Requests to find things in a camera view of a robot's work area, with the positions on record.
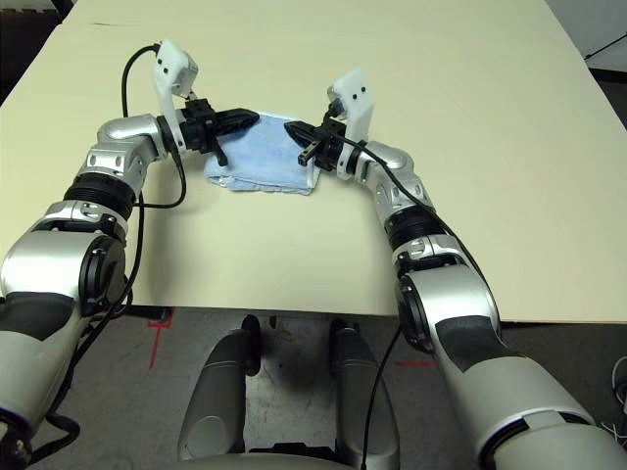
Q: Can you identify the black foam puzzle mat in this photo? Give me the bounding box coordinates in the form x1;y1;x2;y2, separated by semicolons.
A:
0;0;70;102

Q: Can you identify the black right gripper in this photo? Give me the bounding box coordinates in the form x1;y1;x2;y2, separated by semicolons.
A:
283;120;352;171

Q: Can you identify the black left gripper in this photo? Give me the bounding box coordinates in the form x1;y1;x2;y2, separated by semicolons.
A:
178;98;260;167

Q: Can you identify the black table foot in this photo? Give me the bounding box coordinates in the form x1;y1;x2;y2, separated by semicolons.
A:
130;305;173;323

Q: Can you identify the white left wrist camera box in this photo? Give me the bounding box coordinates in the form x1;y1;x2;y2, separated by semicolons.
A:
154;39;200;156

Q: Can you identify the light blue terry towel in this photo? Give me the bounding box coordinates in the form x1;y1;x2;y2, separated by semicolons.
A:
203;111;319;197

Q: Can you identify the black floor mat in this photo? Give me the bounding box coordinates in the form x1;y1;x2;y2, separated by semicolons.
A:
590;68;627;126

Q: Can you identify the pale grey robot waist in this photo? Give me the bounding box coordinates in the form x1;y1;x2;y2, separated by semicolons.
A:
173;452;354;470

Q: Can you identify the grey robot right leg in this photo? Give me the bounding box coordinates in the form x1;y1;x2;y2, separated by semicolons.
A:
330;317;401;470

